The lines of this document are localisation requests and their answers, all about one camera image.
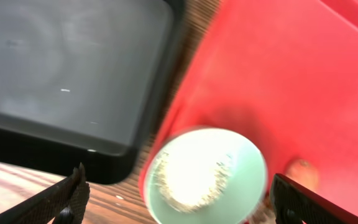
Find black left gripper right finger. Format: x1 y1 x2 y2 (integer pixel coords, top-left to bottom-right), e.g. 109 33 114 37
269 174 358 224

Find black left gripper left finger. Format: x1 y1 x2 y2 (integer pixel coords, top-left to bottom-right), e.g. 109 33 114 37
0 164 90 224

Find orange carrot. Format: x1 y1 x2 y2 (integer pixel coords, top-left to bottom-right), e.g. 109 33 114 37
285 159 319 192

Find black tray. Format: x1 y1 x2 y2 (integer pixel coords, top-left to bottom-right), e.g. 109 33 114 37
0 0 186 184

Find green bowl with rice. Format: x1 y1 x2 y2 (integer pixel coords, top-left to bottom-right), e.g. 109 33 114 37
143 128 267 224

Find red serving tray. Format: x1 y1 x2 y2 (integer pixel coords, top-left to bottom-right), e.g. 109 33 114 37
149 0 358 216

